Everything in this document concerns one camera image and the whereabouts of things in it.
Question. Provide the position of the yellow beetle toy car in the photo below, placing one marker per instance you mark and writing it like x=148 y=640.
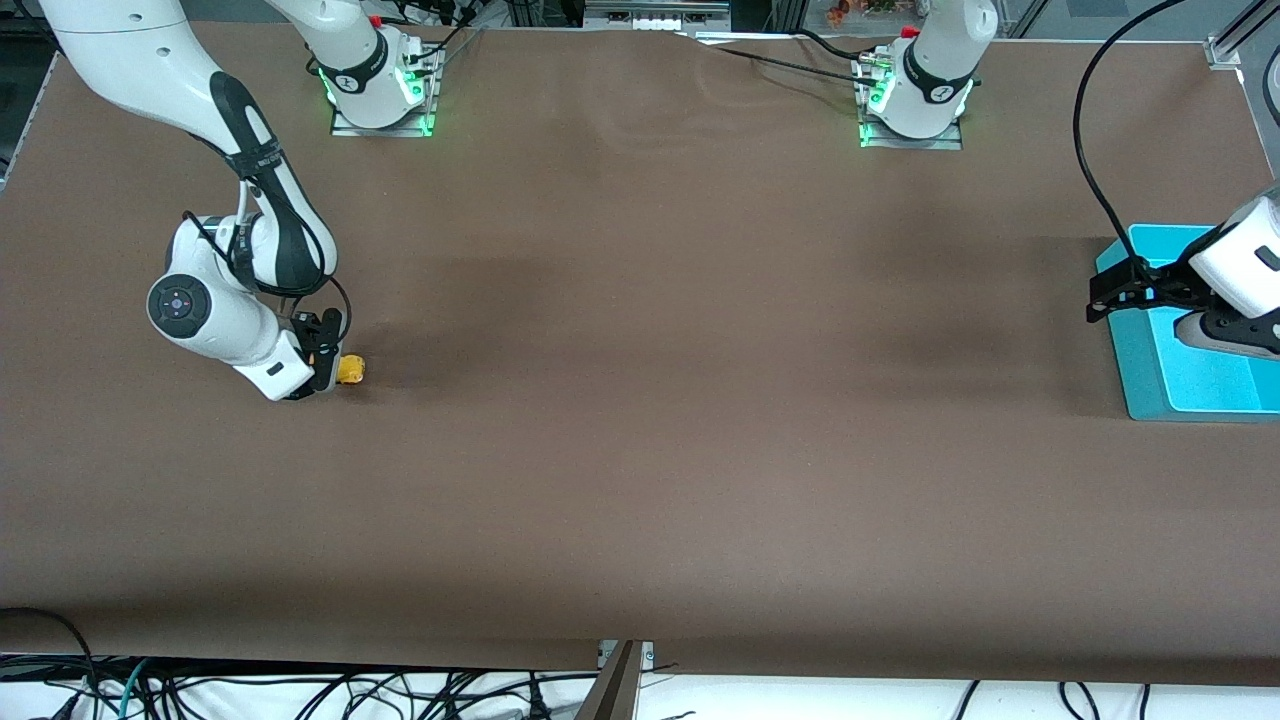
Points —
x=352 y=370

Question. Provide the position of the brown table cover mat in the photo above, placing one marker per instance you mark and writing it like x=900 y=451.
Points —
x=640 y=400

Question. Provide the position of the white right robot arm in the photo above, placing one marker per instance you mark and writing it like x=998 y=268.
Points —
x=140 y=60

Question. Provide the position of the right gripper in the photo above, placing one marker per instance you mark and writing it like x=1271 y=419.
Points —
x=326 y=352

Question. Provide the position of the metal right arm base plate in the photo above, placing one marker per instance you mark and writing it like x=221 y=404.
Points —
x=345 y=130

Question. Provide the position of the aluminium corner bracket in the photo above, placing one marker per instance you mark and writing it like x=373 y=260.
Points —
x=1225 y=52

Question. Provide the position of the white power strip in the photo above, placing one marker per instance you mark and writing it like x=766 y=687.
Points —
x=655 y=20

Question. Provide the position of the metal camera post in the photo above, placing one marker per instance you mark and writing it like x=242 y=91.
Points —
x=615 y=690

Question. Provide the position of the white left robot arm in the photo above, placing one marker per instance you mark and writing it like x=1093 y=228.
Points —
x=930 y=90

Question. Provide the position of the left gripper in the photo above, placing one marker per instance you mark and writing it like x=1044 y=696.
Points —
x=1172 y=279

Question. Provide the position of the teal plastic bin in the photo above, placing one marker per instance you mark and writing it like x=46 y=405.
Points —
x=1200 y=385

